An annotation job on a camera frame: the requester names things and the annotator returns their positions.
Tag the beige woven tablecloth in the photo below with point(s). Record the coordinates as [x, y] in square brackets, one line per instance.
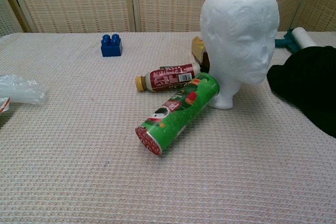
[78, 169]

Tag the teal lint roller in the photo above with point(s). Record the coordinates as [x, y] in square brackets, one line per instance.
[302, 36]

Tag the black cap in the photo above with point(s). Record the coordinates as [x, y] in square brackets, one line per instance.
[309, 82]

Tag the white snack bag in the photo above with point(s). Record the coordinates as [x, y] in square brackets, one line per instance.
[4, 106]

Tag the clear plastic bag bundle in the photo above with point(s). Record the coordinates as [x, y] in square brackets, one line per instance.
[23, 90]

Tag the green chip can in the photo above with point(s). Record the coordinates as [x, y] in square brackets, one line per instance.
[178, 113]

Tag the maroon label drink bottle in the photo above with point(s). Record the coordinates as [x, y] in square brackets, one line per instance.
[168, 78]

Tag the white foam mannequin head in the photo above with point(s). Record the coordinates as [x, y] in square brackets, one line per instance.
[236, 24]

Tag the blue toy building block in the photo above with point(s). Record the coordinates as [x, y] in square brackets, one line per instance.
[111, 48]

